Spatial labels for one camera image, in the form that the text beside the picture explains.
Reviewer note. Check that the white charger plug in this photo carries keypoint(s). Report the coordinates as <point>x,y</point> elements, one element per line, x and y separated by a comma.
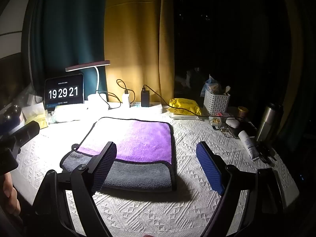
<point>126,100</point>

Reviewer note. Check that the white cream tube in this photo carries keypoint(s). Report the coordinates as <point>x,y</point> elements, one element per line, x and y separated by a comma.
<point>248,144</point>

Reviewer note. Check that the steel thermos bottle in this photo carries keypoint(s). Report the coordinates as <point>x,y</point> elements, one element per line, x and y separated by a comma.
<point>267,122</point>

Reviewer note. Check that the black charger plug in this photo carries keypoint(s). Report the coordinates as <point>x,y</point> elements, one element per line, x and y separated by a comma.
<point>145,97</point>

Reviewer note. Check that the white plastic bag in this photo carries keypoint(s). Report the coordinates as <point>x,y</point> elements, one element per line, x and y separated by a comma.
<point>69,113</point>

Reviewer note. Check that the small gold jar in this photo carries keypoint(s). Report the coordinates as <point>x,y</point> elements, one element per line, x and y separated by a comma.
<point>242,110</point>

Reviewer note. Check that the white tissue pack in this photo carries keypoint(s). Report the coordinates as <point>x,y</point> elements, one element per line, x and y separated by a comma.
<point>33,111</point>

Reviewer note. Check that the teal curtain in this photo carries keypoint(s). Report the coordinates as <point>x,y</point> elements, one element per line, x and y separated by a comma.
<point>66,24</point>

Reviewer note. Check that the white desk lamp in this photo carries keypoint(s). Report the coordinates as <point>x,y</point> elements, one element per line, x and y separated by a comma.
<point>97,101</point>

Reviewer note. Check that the clear small box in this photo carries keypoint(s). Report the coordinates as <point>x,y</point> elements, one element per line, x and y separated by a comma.
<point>217,121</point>

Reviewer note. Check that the white perforated basket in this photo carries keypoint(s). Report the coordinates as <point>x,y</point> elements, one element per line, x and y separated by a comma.
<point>216,103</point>

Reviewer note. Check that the blue and white packet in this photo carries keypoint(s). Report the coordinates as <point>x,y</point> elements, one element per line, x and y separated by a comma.
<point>211,85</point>

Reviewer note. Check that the person's left hand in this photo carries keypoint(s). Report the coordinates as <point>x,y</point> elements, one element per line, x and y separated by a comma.
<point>8,197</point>

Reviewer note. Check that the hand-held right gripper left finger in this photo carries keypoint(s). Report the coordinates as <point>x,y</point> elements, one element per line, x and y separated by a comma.
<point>103,169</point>

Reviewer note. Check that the white embossed tablecloth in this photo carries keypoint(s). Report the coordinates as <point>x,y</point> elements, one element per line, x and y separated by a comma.
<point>153,209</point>

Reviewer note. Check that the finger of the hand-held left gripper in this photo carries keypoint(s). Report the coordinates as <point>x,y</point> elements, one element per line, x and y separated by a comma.
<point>29,129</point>

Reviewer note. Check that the white wipes pack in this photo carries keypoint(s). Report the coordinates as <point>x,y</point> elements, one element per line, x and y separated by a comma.
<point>184,117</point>

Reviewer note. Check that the white earbuds case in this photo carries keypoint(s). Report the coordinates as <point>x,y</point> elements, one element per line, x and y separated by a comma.
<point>233,123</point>

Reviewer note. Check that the tablet showing clock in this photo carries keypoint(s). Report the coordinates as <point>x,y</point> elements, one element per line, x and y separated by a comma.
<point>64,92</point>

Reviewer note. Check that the purple and grey towel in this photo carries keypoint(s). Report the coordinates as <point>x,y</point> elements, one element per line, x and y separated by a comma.
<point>138,140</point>

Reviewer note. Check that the yellow small packet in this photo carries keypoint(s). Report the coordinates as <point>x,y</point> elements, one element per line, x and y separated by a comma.
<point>40,122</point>

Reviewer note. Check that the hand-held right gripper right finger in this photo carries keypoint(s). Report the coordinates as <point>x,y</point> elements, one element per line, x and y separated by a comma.
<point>209,167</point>

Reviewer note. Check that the yellow curtain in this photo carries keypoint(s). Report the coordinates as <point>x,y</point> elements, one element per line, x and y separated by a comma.
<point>138,29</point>

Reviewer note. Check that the yellow wipes packet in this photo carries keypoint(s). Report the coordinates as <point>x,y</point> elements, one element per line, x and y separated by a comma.
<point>184,105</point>

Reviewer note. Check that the white power strip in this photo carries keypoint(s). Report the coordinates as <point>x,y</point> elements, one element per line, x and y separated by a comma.
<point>153,106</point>

